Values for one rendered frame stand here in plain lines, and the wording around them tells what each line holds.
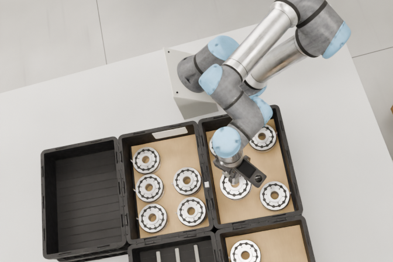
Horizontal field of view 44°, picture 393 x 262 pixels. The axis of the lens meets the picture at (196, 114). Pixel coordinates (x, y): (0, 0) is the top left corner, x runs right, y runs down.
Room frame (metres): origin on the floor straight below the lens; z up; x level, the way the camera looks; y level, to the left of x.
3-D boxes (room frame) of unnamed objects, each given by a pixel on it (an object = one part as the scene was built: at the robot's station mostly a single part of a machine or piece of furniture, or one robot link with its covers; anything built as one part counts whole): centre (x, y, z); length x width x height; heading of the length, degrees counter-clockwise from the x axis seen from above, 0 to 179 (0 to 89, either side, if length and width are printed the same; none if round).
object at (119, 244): (0.59, 0.49, 0.92); 0.40 x 0.30 x 0.02; 167
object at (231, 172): (0.43, -0.04, 1.13); 0.09 x 0.08 x 0.12; 32
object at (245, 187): (0.39, -0.03, 1.00); 0.10 x 0.10 x 0.01
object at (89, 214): (0.59, 0.49, 0.87); 0.40 x 0.30 x 0.11; 167
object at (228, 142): (0.43, -0.05, 1.29); 0.09 x 0.08 x 0.11; 115
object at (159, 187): (0.54, 0.26, 0.86); 0.10 x 0.10 x 0.01
